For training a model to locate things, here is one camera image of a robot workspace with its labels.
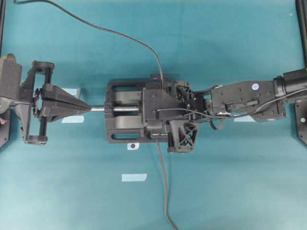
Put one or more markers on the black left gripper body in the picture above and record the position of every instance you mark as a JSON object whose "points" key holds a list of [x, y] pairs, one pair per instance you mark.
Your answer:
{"points": [[24, 105]]}

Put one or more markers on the blue tape strip left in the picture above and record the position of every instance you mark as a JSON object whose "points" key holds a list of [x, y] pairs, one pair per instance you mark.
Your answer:
{"points": [[73, 119]]}

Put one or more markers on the tape piece with black dot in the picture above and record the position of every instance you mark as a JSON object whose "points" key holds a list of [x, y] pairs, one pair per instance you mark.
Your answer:
{"points": [[133, 146]]}

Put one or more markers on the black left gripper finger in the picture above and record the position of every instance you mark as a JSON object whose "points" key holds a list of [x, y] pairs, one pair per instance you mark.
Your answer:
{"points": [[54, 110], [55, 93]]}

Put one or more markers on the blue tape strip right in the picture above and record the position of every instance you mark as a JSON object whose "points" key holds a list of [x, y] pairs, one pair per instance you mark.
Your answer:
{"points": [[244, 118]]}

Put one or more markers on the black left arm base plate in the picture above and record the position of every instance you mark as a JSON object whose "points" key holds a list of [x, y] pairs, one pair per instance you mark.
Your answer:
{"points": [[5, 127]]}

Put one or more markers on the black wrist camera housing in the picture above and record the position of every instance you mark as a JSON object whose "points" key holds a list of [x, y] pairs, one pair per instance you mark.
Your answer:
{"points": [[169, 102]]}

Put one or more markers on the black frame rail right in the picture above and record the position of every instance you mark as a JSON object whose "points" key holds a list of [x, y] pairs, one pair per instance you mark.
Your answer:
{"points": [[301, 11]]}

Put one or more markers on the blue tape strip near handle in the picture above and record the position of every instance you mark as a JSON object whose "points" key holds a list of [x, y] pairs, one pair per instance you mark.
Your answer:
{"points": [[73, 92]]}

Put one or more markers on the black frame rail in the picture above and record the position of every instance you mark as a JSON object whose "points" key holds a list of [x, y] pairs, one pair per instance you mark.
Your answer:
{"points": [[2, 18], [301, 11]]}

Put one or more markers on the black multiport USB hub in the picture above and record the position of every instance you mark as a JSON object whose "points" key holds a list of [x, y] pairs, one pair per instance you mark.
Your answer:
{"points": [[157, 77]]}

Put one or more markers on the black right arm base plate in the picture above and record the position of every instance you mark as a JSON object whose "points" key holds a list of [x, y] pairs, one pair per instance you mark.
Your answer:
{"points": [[301, 120]]}

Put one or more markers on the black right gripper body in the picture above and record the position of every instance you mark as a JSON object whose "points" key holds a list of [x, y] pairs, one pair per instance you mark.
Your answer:
{"points": [[185, 127]]}

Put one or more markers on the black frame rail left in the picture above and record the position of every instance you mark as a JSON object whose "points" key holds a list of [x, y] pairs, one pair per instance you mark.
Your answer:
{"points": [[2, 18]]}

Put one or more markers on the black bench vise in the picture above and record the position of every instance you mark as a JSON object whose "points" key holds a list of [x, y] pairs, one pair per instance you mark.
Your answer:
{"points": [[128, 127]]}

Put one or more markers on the silver vise crank handle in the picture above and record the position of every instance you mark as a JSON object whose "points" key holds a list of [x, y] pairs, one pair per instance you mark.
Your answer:
{"points": [[100, 108]]}

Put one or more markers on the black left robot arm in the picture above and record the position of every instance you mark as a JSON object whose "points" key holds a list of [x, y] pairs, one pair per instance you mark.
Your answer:
{"points": [[36, 101]]}

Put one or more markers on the blue tape strip bottom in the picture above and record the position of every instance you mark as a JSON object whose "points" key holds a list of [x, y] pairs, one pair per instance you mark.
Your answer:
{"points": [[134, 177]]}

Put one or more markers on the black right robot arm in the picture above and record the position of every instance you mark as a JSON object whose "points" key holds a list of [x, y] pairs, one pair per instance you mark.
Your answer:
{"points": [[261, 100]]}

